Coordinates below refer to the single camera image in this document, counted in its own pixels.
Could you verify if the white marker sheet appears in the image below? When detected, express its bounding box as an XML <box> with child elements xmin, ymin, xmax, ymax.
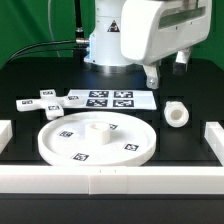
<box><xmin>68</xmin><ymin>89</ymin><xmax>157</xmax><ymax>110</ymax></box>

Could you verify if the white front fence bar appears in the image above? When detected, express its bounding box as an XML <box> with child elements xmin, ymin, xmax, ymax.
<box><xmin>0</xmin><ymin>165</ymin><xmax>224</xmax><ymax>195</ymax></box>

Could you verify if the white right fence block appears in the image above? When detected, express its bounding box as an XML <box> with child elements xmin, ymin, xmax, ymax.
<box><xmin>204</xmin><ymin>122</ymin><xmax>224</xmax><ymax>167</ymax></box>

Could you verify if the black cable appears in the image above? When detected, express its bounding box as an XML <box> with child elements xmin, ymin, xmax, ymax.
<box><xmin>2</xmin><ymin>39</ymin><xmax>88</xmax><ymax>68</ymax></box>

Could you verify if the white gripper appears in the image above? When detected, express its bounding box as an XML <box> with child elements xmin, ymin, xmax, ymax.
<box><xmin>121</xmin><ymin>0</ymin><xmax>212</xmax><ymax>89</ymax></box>

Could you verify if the white fence block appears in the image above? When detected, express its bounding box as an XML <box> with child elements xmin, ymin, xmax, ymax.
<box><xmin>204</xmin><ymin>122</ymin><xmax>224</xmax><ymax>167</ymax></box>
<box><xmin>0</xmin><ymin>120</ymin><xmax>13</xmax><ymax>154</ymax></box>

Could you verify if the black vertical cable connector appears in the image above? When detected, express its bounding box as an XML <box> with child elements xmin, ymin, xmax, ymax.
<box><xmin>74</xmin><ymin>0</ymin><xmax>84</xmax><ymax>45</ymax></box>

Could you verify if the white round table top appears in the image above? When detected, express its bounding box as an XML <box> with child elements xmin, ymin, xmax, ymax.
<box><xmin>38</xmin><ymin>112</ymin><xmax>157</xmax><ymax>166</ymax></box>

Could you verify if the white left fence block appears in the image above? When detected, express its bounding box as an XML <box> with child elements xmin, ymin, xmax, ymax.
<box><xmin>0</xmin><ymin>120</ymin><xmax>13</xmax><ymax>154</ymax></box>

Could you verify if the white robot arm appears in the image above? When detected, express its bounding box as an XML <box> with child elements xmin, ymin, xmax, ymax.
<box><xmin>85</xmin><ymin>0</ymin><xmax>212</xmax><ymax>89</ymax></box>

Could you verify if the white cross-shaped table base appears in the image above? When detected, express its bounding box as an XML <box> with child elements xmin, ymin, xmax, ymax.
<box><xmin>16</xmin><ymin>89</ymin><xmax>84</xmax><ymax>120</ymax></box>

